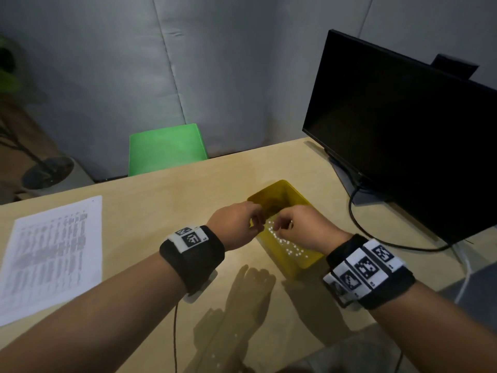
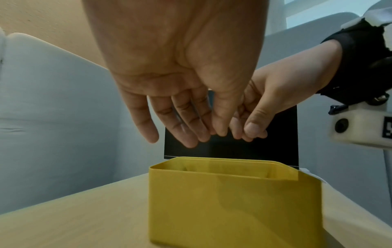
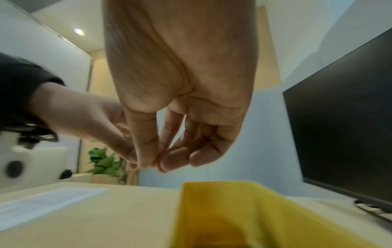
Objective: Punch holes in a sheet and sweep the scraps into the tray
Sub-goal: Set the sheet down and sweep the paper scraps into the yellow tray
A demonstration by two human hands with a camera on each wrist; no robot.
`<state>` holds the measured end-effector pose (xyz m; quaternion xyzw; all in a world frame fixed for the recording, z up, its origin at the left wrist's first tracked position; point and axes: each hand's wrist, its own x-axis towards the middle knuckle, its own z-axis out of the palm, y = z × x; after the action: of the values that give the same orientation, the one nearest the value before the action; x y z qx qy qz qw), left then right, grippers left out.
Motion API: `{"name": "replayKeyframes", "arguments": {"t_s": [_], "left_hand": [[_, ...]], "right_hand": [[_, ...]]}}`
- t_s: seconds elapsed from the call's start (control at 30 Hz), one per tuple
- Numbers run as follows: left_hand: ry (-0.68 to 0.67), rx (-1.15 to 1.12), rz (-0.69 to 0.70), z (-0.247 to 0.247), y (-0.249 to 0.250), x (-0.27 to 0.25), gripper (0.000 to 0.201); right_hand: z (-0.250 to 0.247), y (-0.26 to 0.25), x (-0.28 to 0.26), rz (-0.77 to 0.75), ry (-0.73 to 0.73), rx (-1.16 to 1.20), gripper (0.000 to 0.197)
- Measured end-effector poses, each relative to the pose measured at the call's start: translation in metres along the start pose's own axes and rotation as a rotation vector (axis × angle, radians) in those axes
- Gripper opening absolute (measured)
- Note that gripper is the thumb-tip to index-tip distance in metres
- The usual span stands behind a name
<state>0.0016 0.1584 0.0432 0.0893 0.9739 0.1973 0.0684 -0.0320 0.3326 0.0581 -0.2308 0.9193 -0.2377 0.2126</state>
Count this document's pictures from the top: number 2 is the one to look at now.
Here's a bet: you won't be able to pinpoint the person's right hand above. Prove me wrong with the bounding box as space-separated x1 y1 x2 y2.
229 39 343 143

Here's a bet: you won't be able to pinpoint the person's left hand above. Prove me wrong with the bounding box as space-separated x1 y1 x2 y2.
81 0 270 149

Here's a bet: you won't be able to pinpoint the yellow plastic bin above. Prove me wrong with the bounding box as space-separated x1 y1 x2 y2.
148 156 326 248

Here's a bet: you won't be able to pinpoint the black monitor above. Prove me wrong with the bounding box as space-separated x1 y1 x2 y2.
163 89 300 170

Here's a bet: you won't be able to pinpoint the black wristband several markers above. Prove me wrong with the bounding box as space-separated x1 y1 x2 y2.
316 0 392 107

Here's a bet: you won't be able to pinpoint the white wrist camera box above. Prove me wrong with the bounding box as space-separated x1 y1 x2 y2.
328 103 392 149

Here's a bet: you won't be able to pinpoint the thin black camera cable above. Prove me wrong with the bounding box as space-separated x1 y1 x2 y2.
381 147 390 175

